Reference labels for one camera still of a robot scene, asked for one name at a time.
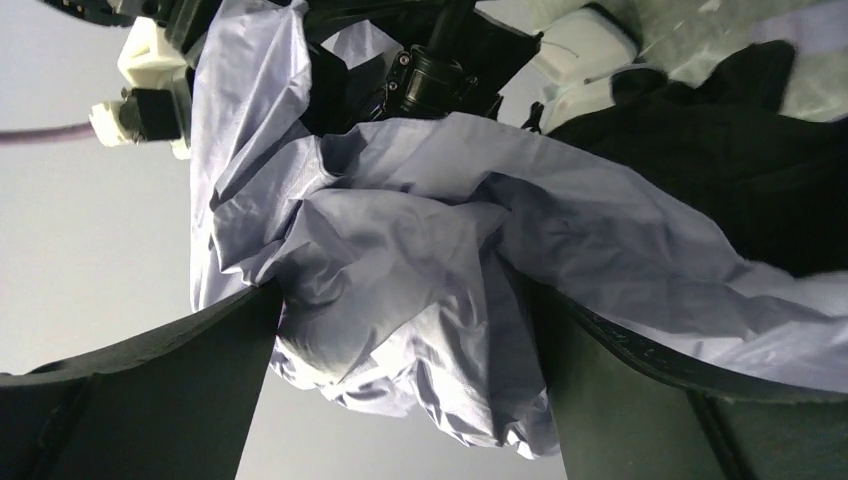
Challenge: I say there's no lilac folding umbrella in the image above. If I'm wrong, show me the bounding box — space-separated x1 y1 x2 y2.
189 1 847 459

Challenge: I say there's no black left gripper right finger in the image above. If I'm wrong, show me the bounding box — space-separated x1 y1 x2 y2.
523 280 847 480

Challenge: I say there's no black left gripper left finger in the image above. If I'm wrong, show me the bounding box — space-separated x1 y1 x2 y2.
1 283 283 479

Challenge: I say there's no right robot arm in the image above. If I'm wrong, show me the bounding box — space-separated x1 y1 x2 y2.
527 1 847 154

